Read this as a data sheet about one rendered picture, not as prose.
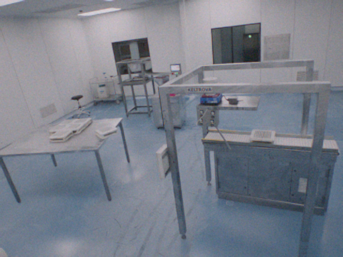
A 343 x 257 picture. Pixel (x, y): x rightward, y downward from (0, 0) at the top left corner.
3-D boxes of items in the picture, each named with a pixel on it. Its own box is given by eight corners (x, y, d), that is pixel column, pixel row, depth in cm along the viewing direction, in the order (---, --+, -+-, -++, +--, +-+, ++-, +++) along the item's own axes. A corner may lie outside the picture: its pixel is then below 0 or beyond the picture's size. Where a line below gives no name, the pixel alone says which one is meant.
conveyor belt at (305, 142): (201, 145, 273) (201, 141, 271) (208, 136, 294) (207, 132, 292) (340, 156, 215) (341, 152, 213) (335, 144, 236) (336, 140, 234)
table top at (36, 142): (-7, 157, 309) (-8, 155, 308) (42, 126, 411) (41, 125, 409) (97, 151, 288) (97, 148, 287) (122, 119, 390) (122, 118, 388)
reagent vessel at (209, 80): (202, 96, 252) (200, 78, 245) (206, 92, 264) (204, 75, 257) (216, 96, 245) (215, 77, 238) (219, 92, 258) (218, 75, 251)
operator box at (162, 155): (159, 178, 210) (155, 152, 200) (167, 168, 224) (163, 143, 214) (165, 179, 207) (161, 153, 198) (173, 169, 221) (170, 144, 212)
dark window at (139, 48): (117, 75, 830) (111, 42, 789) (117, 75, 831) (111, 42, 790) (152, 72, 789) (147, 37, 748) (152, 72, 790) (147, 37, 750)
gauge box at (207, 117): (197, 126, 260) (196, 108, 253) (200, 122, 269) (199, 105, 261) (217, 127, 251) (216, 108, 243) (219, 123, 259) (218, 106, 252)
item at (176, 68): (172, 92, 535) (169, 64, 512) (173, 91, 544) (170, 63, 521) (182, 91, 528) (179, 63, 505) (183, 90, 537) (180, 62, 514)
